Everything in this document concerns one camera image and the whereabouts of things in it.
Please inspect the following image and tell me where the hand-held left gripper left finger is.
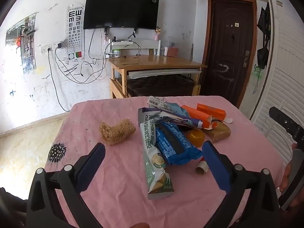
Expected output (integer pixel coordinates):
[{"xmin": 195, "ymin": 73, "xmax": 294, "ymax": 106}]
[{"xmin": 26, "ymin": 142, "xmax": 106, "ymax": 228}]

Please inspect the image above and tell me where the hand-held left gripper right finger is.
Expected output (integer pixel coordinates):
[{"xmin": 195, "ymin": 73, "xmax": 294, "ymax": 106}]
[{"xmin": 202, "ymin": 141, "xmax": 281, "ymax": 228}]

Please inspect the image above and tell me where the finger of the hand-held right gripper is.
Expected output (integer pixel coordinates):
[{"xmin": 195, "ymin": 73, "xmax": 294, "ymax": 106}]
[{"xmin": 269, "ymin": 106, "xmax": 304, "ymax": 145}]

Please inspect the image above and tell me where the small cardboard tube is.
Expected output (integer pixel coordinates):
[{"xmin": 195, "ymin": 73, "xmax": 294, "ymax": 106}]
[{"xmin": 195, "ymin": 160, "xmax": 211, "ymax": 176}]

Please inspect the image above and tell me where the tan loofah sponge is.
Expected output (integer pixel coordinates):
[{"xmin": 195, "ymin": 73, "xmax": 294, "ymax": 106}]
[{"xmin": 98, "ymin": 118, "xmax": 136, "ymax": 146}]

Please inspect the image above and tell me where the blue snack packet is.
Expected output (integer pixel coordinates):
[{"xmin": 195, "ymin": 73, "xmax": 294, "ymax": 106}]
[{"xmin": 155, "ymin": 121, "xmax": 202, "ymax": 165}]

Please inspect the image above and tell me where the orange carton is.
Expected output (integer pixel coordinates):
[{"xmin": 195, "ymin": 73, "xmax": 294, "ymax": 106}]
[
  {"xmin": 180, "ymin": 105, "xmax": 220, "ymax": 130},
  {"xmin": 197, "ymin": 103, "xmax": 226, "ymax": 121}
]

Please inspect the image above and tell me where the green white milk powder packet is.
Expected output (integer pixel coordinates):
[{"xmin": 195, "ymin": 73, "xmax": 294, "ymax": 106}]
[{"xmin": 140, "ymin": 121, "xmax": 175, "ymax": 200}]

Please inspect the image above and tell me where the purple white foil packet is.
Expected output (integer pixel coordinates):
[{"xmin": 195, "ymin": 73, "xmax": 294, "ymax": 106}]
[{"xmin": 138, "ymin": 107, "xmax": 203, "ymax": 130}]

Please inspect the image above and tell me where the white barcode wrapper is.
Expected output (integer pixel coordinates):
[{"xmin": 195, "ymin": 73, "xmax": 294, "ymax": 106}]
[{"xmin": 147, "ymin": 96, "xmax": 175, "ymax": 112}]

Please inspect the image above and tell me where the pink tablecloth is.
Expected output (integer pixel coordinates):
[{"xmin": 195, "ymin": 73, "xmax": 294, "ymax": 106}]
[{"xmin": 44, "ymin": 96, "xmax": 291, "ymax": 228}]

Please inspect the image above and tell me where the white louvered closet door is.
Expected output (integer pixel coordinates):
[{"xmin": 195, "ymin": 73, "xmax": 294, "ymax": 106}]
[{"xmin": 249, "ymin": 0, "xmax": 304, "ymax": 152}]

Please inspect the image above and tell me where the small black hanging bag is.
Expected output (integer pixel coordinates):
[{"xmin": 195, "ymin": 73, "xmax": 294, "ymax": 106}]
[{"xmin": 257, "ymin": 47, "xmax": 269, "ymax": 70}]

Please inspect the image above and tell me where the person's dark clothing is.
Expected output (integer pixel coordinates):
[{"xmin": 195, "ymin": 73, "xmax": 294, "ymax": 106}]
[{"xmin": 0, "ymin": 187, "xmax": 28, "ymax": 228}]

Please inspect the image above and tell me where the dark brown door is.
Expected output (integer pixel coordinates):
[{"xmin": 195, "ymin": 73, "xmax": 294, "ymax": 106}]
[{"xmin": 199, "ymin": 0, "xmax": 257, "ymax": 105}]

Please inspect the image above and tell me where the dark tufted bench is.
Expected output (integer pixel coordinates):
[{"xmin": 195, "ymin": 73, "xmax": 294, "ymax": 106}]
[{"xmin": 127, "ymin": 75, "xmax": 194, "ymax": 98}]

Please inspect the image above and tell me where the large black hanging bag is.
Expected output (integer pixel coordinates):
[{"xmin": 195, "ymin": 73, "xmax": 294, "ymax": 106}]
[{"xmin": 257, "ymin": 2, "xmax": 271, "ymax": 38}]

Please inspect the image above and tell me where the wooden desk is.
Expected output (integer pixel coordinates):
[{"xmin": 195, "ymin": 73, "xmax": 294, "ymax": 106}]
[{"xmin": 107, "ymin": 55, "xmax": 207, "ymax": 99}]

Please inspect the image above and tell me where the eye test chart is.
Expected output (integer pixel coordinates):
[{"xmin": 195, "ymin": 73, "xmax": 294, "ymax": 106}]
[{"xmin": 65, "ymin": 4, "xmax": 83, "ymax": 61}]

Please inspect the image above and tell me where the long black power cable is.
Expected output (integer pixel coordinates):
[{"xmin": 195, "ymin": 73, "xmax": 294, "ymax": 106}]
[{"xmin": 47, "ymin": 49, "xmax": 72, "ymax": 112}]

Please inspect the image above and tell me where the tangle of black cables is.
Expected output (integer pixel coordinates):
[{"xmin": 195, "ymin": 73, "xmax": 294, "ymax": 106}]
[{"xmin": 55, "ymin": 45, "xmax": 107, "ymax": 84}]

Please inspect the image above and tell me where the wall poster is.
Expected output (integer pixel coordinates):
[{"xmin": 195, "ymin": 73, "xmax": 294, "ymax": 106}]
[{"xmin": 5, "ymin": 13, "xmax": 37, "ymax": 74}]

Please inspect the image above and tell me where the black wall television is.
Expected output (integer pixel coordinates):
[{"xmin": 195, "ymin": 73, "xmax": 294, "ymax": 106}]
[{"xmin": 84, "ymin": 0, "xmax": 160, "ymax": 31}]

